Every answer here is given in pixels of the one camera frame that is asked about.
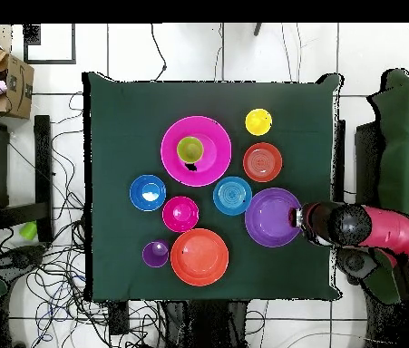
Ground black stand base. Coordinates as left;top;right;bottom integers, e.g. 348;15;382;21
336;246;378;285

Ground purple cup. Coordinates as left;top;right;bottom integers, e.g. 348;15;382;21
141;238;171;269

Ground tangle of black cables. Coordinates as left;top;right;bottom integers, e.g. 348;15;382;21
5;90;161;348

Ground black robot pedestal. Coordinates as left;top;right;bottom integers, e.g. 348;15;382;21
152;299;248;348

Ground small red bowl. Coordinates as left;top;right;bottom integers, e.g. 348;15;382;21
161;196;200;234

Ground light blue bowl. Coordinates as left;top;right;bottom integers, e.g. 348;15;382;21
212;176;253;218

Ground cardboard box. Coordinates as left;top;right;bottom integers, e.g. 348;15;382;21
0;53;35;121

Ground black square floor frame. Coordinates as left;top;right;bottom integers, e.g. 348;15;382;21
23;24;77;65

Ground dark blue bowl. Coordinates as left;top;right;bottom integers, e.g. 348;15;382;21
129;174;168;212

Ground yellow cup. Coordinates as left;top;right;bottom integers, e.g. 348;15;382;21
244;107;274;138

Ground small orange-red bowl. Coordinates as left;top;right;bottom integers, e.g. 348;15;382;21
242;141;284;183

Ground black floor box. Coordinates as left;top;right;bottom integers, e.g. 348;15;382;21
107;300;130;336

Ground large pink bowl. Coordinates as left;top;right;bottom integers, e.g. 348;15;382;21
160;115;233;189

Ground black stand with knob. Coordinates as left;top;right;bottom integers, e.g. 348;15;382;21
0;245;46;284

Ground black floor cable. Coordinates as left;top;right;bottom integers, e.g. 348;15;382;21
150;24;168;82

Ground large purple bowl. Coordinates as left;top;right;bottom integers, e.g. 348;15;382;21
244;187;303;248

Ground large orange bowl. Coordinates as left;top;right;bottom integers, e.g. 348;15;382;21
170;227;230;288

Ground blue cable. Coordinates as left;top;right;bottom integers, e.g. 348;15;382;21
34;273;89;327

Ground small green floor cup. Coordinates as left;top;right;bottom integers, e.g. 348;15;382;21
18;220;39;242

